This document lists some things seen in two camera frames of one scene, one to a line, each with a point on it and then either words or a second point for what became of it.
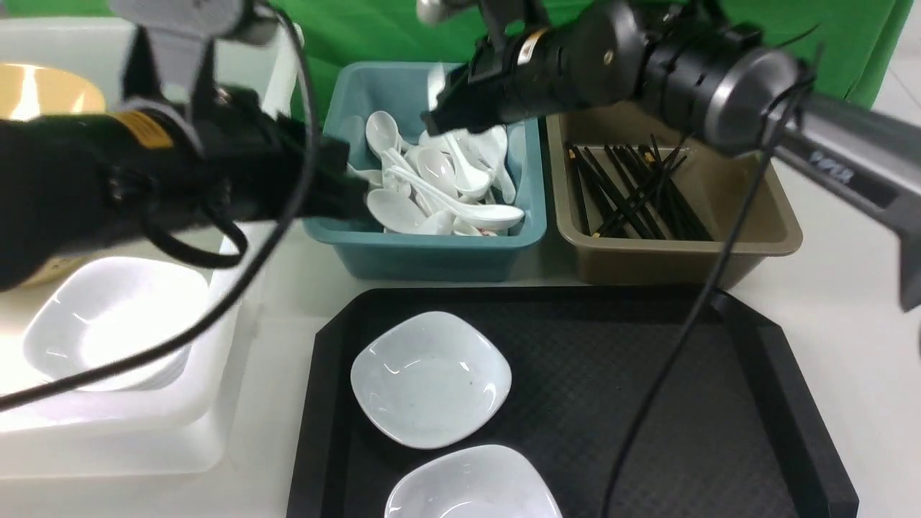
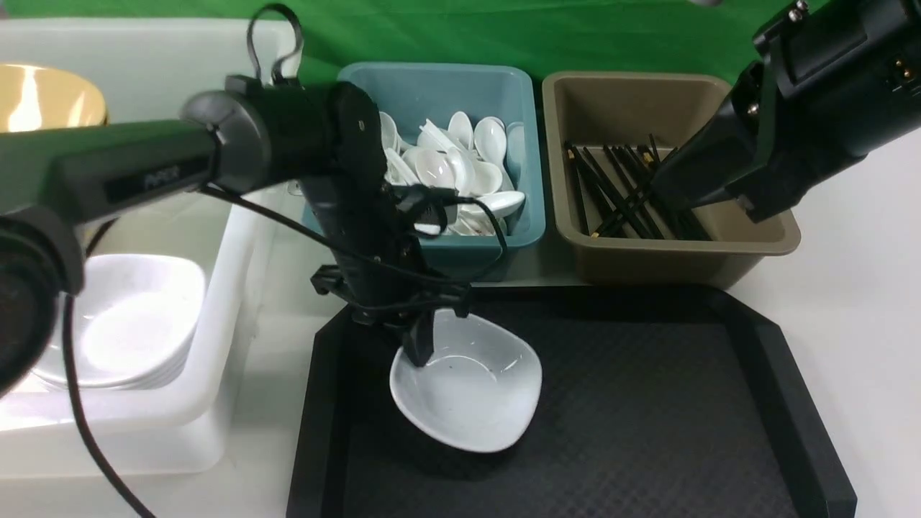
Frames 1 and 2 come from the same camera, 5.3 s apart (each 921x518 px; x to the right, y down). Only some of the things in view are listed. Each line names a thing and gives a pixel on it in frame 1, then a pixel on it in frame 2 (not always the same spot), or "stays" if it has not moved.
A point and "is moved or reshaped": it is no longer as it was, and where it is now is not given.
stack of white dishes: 97,309 stays
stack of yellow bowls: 28,91 stays
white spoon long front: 483,216 → 498,203
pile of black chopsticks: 627,191 stays
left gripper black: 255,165 → 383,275
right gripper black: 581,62 → 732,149
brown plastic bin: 770,226 stays
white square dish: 429,378 is moved or reshaped
